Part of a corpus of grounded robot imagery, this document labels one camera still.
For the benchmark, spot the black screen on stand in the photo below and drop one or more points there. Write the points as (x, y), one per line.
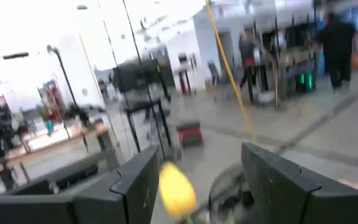
(135, 76)

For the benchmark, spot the black aluminium frame rail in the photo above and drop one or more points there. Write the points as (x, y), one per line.
(73, 174)

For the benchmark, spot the black lamp stand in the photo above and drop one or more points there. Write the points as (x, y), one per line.
(65, 74)

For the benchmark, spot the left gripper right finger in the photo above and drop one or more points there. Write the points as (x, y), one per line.
(291, 199)

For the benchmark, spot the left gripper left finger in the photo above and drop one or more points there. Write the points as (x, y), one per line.
(120, 199)

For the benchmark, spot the yellow artificial tulip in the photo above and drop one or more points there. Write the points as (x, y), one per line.
(176, 189)

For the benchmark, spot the small teal vase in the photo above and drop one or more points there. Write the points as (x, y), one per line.
(50, 126)

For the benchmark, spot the red step stool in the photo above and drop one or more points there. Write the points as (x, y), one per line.
(190, 133)

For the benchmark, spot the person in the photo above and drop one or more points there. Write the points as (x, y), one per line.
(337, 46)
(247, 53)

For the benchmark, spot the wooden workbench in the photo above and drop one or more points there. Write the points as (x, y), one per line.
(42, 146)

